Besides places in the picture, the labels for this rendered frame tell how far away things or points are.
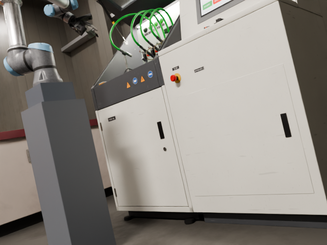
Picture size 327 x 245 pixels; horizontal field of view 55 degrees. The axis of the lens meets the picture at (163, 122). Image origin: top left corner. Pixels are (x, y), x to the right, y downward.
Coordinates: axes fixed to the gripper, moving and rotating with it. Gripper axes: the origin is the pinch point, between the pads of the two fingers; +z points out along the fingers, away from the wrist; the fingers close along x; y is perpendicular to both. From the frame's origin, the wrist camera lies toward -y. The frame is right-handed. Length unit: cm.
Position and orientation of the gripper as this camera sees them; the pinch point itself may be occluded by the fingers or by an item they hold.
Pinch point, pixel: (97, 32)
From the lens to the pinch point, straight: 231.6
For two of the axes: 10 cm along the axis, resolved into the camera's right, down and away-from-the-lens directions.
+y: -5.2, 8.0, -3.1
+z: 8.4, 5.3, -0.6
